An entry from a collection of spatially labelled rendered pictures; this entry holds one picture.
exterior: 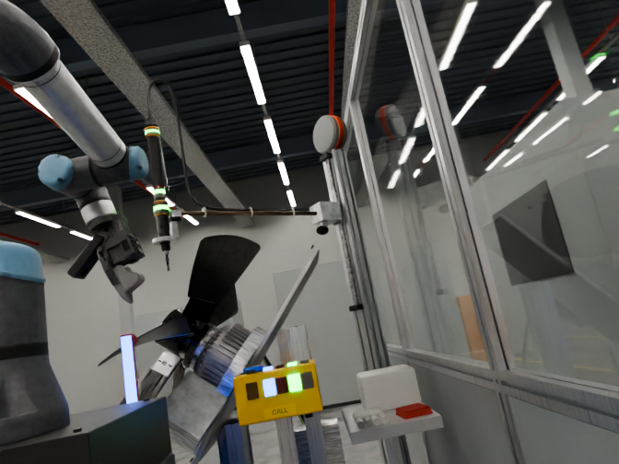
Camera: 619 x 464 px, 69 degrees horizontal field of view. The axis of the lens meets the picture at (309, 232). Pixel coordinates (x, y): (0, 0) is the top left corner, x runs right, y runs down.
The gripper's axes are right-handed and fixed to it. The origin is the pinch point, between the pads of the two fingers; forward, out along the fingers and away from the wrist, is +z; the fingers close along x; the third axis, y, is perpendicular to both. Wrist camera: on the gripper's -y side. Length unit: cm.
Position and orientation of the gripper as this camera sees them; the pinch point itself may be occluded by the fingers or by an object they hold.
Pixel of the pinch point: (126, 299)
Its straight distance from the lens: 116.8
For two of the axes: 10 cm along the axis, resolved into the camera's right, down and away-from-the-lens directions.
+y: 8.9, -4.5, 0.7
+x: 0.3, 2.0, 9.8
